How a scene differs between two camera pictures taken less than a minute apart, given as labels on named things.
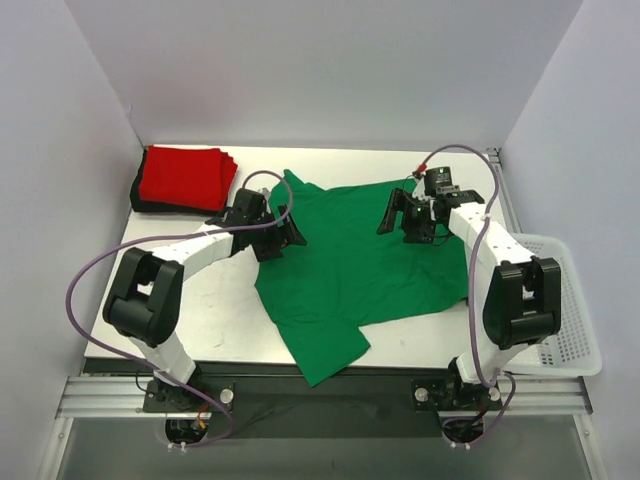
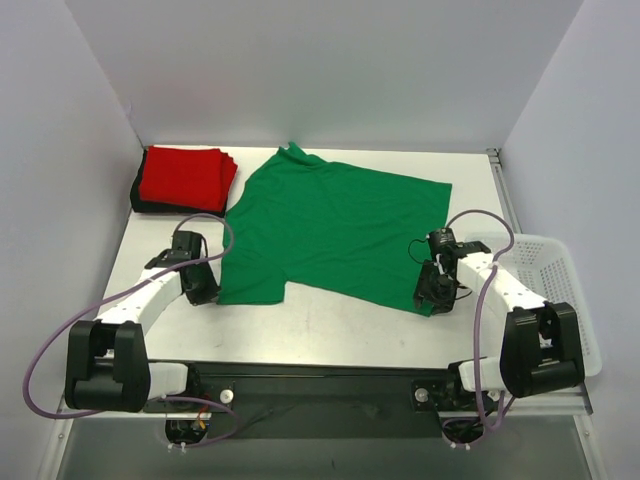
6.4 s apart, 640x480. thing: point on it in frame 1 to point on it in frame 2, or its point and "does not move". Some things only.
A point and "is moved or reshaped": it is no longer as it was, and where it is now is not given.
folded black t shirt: x=147 y=207 does not move
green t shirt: x=349 y=274 is moved or reshaped
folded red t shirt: x=196 y=177 does not move
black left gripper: x=273 y=240 to x=201 y=288
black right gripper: x=409 y=221 to x=431 y=293
